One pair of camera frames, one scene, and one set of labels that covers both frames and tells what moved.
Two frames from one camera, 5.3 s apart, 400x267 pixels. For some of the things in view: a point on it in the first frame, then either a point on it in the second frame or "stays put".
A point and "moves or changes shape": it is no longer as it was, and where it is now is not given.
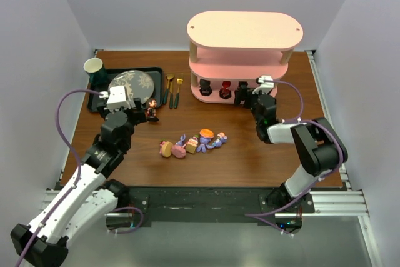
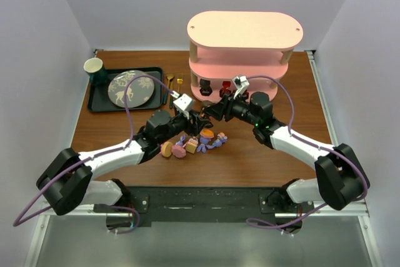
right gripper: (245, 94) → (222, 109)
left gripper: (137, 104) → (194, 122)
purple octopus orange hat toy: (205, 135) stays put
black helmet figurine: (205, 88) stays put
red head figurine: (225, 92) stays put
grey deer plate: (137, 84) stays put
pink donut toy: (166, 147) stays put
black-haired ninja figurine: (242, 86) moves or changes shape
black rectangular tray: (155, 72) stays put
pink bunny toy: (179, 149) stays put
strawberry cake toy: (192, 144) stays put
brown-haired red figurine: (151, 110) → (205, 120)
